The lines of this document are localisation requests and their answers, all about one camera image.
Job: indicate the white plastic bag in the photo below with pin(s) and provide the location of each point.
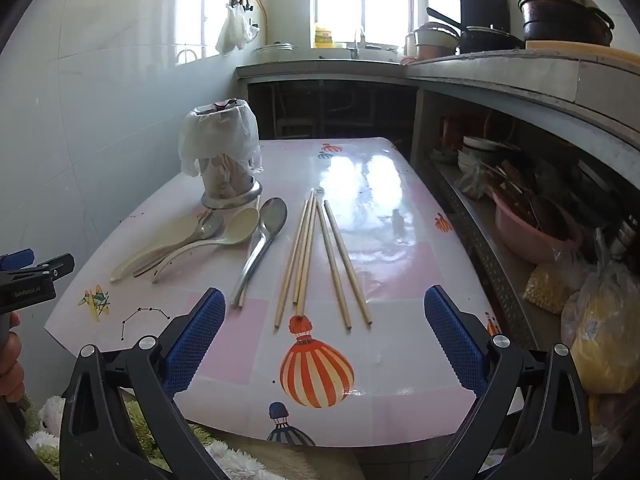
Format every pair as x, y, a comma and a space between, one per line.
232, 30

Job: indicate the black frying pan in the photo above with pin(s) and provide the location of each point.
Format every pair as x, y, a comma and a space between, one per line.
487, 40

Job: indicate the yellow oil bottle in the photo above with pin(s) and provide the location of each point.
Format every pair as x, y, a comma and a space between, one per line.
323, 37

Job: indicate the pink plastic basin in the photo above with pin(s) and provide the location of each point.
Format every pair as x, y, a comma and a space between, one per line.
520, 240

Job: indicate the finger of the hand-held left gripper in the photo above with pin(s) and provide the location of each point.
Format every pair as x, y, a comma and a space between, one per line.
17, 261
55, 266

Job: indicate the bag-lined steel utensil holder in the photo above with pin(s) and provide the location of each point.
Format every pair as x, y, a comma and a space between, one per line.
225, 175

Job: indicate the fluffy green white rug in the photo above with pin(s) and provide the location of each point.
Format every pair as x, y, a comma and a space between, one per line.
235, 462

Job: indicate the wide cream plastic spoon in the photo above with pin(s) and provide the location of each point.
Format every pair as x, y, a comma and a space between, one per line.
150, 257

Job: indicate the wooden cutting board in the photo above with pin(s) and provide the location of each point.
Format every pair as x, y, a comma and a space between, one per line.
575, 47

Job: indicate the clear plastic bag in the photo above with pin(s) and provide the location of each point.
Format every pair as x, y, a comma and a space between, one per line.
472, 182

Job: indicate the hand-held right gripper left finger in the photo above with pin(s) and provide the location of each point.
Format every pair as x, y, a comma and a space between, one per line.
200, 340

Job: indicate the yellow plastic bag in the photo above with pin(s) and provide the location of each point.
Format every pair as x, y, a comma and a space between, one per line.
605, 340

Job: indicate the steel faucet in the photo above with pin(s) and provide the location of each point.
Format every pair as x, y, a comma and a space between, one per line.
356, 42

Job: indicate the grey kitchen counter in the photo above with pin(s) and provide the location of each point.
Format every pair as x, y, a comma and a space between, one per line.
500, 75

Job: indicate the small metal spoon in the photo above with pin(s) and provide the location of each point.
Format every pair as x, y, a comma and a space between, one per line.
210, 227

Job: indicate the steel pot with lid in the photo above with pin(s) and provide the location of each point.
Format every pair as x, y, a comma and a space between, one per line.
274, 50

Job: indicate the bag of yellow beans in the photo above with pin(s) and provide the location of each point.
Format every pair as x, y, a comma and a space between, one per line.
547, 287

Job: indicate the cream brown enamel pot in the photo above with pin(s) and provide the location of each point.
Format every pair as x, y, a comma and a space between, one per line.
435, 42

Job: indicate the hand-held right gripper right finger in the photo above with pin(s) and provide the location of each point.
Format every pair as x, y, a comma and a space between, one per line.
452, 340

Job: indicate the stack of white bowls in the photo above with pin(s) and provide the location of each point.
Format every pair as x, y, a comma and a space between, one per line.
480, 152

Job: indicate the large metal spoon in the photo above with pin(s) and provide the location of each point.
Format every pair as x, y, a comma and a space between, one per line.
272, 215

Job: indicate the person's left hand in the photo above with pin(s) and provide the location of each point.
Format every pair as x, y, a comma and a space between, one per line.
11, 370

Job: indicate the cream kettle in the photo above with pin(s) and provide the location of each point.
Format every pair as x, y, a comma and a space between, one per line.
410, 45

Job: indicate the black cabinet appliance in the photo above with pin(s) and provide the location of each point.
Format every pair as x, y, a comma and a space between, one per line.
482, 2

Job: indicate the window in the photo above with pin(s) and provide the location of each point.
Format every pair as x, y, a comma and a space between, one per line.
360, 0

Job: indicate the cream plastic ladle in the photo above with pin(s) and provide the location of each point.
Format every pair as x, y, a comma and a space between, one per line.
242, 227

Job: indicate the steel steamer pot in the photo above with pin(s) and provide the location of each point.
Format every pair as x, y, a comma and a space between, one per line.
565, 22

